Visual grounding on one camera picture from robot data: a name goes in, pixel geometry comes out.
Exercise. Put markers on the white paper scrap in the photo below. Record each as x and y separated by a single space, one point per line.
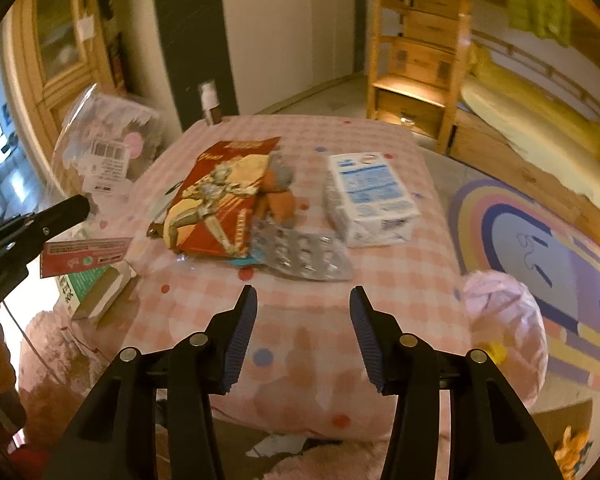
277 444

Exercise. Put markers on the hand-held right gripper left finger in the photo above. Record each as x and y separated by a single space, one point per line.
240 340

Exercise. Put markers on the green and white box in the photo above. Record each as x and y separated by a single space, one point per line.
97 287

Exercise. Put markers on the red snack bag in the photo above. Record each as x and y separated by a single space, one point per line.
215 205

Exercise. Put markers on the clear printed plastic bag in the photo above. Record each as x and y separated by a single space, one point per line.
105 150

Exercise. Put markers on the yellow blanket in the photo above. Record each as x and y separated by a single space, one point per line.
555 105

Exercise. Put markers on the rainbow oval rug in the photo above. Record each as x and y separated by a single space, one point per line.
535 260

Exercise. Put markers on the white wardrobe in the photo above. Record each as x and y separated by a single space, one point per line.
285 35

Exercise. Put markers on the white bottle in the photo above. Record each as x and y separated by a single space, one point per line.
209 102

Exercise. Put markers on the wooden staircase with drawers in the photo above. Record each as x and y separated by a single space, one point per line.
420 60

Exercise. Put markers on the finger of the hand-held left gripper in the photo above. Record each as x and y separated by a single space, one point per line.
60 215

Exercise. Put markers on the pink checkered cloth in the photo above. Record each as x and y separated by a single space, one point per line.
300 320

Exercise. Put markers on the grey crumpled wrapper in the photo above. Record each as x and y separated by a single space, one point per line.
281 170

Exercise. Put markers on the wooden cabinet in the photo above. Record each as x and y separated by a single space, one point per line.
55 35

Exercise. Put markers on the pale yellow mattress sheet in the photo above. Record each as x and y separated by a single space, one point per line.
500 120

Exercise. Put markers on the wooden bunk bed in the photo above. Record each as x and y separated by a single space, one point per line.
530 175

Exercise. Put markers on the pile of orange peels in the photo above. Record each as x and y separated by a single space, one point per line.
572 452

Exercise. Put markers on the green hanging blanket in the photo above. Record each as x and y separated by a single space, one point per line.
537 0

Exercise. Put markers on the orange peel piece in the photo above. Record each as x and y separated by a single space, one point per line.
284 206

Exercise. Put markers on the silver blister pack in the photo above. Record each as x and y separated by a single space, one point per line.
305 255

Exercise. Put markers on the bin with pink bag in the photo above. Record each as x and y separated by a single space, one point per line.
505 320

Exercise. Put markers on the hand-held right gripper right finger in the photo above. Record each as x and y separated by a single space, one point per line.
367 340

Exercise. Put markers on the white and blue carton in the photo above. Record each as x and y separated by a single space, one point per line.
370 200

